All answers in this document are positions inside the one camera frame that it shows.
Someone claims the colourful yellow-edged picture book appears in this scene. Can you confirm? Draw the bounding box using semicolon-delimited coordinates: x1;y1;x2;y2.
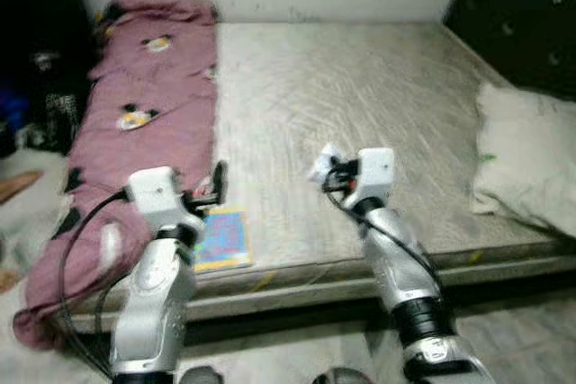
193;207;255;272

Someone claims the white pillow with handwriting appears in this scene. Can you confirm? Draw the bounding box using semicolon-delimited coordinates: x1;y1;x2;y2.
470;83;576;237

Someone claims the grey quilted mattress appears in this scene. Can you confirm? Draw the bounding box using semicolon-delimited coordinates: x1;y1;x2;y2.
67;20;576;331

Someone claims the pink cartoon print blanket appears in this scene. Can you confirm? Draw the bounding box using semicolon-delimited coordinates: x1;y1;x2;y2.
13;0;221;349

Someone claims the black printed bag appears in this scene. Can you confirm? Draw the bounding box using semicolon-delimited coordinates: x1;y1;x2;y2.
27;47;91;156

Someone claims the grey left robot leg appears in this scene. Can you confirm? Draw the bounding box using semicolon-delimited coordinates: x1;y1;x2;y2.
180;366;221;384

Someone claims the grey robot leg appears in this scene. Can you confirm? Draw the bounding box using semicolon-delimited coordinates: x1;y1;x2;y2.
180;366;221;384
315;368;370;384

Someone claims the grey right robot leg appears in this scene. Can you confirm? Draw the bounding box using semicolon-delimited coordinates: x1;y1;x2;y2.
315;368;370;384

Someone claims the dark tufted bed headboard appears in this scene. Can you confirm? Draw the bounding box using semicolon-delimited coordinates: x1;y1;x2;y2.
445;0;576;102

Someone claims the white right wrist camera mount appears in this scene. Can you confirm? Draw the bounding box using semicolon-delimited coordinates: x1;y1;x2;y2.
346;147;397;210

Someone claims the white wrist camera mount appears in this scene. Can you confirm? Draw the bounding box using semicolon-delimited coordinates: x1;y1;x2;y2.
346;147;397;210
124;166;203;232

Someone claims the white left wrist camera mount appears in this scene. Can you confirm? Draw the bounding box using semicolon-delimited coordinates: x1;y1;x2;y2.
124;166;203;232

